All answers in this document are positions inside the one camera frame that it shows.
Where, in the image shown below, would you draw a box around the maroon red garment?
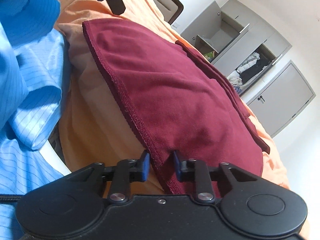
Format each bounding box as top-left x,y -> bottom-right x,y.
82,18 -> 270,194

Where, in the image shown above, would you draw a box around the hanging clothes in wardrobe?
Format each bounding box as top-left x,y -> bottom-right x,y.
227,52 -> 271,94

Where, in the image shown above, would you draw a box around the orange bed cover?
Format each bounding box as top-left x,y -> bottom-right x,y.
55,0 -> 289,194

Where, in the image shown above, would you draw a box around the blue striped work coat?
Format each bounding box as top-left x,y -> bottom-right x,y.
0,0 -> 73,240

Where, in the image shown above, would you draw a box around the grey room door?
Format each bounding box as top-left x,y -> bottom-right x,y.
247,61 -> 316,137

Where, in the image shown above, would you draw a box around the colourful bag in wardrobe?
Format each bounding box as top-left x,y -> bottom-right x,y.
204,50 -> 216,62

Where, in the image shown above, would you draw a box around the grey open wardrobe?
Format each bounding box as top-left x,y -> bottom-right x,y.
181,0 -> 292,95

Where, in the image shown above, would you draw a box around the black braided cable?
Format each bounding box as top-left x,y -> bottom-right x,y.
0,194 -> 23,202

